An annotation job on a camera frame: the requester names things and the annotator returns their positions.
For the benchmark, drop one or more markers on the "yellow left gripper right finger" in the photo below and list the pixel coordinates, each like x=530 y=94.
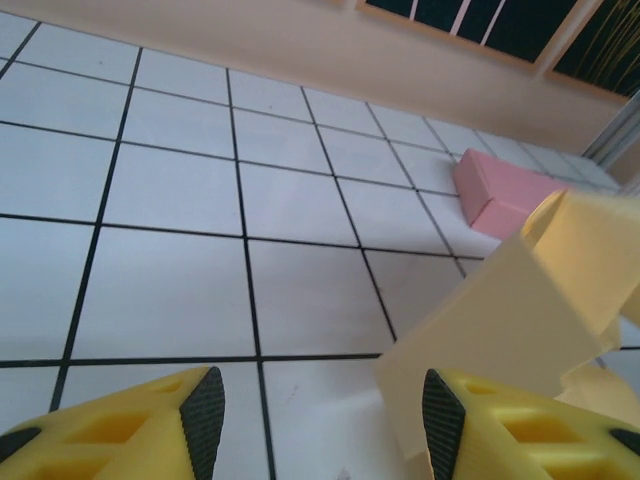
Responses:
x=525 y=440

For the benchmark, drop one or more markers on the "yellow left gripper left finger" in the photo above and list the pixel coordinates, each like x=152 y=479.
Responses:
x=125 y=440

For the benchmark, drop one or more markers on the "yellow paper box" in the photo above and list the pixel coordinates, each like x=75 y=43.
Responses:
x=525 y=310

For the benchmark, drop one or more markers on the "pink paper box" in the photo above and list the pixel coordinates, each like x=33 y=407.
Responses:
x=500 y=195

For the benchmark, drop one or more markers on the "aluminium frame post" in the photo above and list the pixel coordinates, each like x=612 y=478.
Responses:
x=615 y=140

